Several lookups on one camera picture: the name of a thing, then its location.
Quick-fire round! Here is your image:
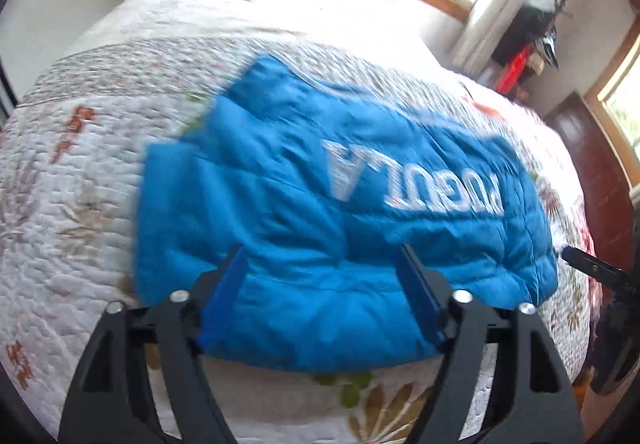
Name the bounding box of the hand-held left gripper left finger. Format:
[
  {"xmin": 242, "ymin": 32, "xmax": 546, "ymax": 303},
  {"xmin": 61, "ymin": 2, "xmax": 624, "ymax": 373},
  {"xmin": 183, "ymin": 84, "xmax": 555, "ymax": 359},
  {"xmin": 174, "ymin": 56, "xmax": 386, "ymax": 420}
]
[{"xmin": 59, "ymin": 244, "xmax": 248, "ymax": 444}]

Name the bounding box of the wooden bed headboard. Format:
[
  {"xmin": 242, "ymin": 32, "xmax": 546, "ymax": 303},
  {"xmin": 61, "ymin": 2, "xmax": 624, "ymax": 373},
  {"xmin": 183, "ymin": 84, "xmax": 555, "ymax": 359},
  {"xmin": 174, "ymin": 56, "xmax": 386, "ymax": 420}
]
[{"xmin": 545, "ymin": 92, "xmax": 636, "ymax": 269}]

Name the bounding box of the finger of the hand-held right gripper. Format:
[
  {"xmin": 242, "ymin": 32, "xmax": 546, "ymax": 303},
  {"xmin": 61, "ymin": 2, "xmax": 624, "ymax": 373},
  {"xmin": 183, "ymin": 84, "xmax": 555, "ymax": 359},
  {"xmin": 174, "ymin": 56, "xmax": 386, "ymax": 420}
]
[{"xmin": 562, "ymin": 246, "xmax": 628, "ymax": 292}]

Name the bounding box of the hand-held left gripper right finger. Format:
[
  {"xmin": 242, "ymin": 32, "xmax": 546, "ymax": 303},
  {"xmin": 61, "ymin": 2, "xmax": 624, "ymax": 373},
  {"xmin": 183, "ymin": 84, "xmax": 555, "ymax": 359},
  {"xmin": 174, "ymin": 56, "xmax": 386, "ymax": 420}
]
[{"xmin": 399, "ymin": 244, "xmax": 586, "ymax": 444}]

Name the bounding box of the red hanging tassel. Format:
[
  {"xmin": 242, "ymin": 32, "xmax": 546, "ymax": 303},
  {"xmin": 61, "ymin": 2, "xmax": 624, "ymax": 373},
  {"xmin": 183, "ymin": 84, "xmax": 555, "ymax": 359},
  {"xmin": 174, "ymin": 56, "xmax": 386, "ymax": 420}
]
[{"xmin": 495, "ymin": 46, "xmax": 531, "ymax": 94}]

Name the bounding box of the white curtain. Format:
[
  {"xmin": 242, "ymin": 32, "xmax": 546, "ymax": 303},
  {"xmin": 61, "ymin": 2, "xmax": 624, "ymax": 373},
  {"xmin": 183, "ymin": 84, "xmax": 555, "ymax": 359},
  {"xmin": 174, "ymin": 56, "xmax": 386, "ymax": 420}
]
[{"xmin": 450, "ymin": 0, "xmax": 556, "ymax": 74}]

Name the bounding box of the blue puffer jacket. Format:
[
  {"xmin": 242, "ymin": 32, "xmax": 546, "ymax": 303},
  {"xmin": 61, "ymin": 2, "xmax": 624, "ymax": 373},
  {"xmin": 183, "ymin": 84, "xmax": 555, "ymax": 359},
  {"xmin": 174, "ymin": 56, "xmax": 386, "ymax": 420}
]
[{"xmin": 135, "ymin": 54, "xmax": 560, "ymax": 372}]

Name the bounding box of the floral quilted bedspread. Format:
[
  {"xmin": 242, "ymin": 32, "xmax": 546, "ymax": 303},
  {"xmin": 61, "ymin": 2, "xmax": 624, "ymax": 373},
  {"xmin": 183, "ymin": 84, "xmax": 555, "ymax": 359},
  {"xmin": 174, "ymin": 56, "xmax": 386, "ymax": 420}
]
[{"xmin": 0, "ymin": 0, "xmax": 601, "ymax": 444}]

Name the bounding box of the wooden coat rack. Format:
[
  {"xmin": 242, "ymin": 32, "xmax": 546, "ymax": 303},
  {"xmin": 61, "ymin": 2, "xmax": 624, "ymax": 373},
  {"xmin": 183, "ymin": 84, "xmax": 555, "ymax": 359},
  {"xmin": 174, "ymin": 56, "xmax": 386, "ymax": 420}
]
[{"xmin": 550, "ymin": 0, "xmax": 573, "ymax": 69}]

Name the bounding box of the small wooden framed window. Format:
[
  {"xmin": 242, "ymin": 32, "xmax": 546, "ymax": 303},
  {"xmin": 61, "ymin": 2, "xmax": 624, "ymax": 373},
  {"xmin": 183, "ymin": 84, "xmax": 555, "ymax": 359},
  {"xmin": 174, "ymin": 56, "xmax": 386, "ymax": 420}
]
[{"xmin": 584, "ymin": 18, "xmax": 640, "ymax": 149}]

